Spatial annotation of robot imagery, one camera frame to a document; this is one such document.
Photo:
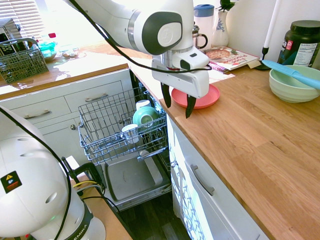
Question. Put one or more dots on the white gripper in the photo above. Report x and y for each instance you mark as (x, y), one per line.
(190, 81)

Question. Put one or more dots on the coral pink plate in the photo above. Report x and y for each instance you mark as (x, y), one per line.
(210, 96)

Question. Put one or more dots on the grey dishwasher door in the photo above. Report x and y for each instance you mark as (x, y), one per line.
(132, 177)

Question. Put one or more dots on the white ceramic cup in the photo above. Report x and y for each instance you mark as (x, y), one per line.
(143, 103)

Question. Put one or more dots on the green ceramic bowl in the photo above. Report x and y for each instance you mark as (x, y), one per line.
(146, 117)

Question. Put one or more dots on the pink striped notebook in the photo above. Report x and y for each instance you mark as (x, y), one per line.
(220, 67)

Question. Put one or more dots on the white ceramic mug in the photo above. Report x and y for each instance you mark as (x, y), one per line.
(131, 133)

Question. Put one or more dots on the round silver cabinet knob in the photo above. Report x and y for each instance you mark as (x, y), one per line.
(73, 127)
(173, 164)

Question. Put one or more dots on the glass French press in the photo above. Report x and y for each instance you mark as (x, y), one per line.
(198, 37)

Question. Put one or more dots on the food processor cookbook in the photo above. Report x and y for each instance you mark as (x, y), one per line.
(235, 56)

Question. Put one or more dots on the white vase blue flowers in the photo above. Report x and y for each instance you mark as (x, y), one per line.
(220, 32)

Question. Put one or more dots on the white pitcher blue lid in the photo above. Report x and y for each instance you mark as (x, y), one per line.
(203, 20)

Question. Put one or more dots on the black candle holder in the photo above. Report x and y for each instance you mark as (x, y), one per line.
(264, 56)

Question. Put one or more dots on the white kitchen cabinet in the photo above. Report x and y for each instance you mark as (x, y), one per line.
(225, 215)
(75, 85)

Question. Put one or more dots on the green plant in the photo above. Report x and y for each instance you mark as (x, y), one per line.
(226, 5)

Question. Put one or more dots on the mint green mixing bowl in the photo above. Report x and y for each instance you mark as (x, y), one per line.
(287, 90)

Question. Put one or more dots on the black mounting clamp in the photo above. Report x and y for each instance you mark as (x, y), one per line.
(85, 170)

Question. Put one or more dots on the blue spatula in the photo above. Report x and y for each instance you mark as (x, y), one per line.
(295, 73)

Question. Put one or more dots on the white taper candle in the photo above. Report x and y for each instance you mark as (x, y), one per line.
(272, 22)

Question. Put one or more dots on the green glass bowl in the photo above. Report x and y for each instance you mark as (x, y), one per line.
(48, 50)

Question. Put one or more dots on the black protein powder tub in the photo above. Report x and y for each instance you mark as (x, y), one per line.
(302, 37)

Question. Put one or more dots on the grey cutlery basket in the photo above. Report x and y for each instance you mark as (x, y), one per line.
(23, 63)

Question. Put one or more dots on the white window blinds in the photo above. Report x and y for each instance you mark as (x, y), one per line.
(17, 12)

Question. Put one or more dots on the silver toaster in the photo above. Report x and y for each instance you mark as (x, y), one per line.
(8, 30)

